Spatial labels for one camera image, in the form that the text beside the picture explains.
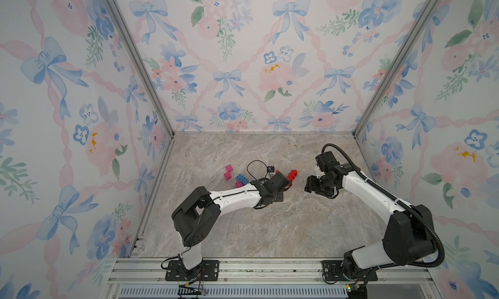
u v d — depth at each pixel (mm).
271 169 805
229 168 1030
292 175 999
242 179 977
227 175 1003
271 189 675
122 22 751
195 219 466
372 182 530
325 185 719
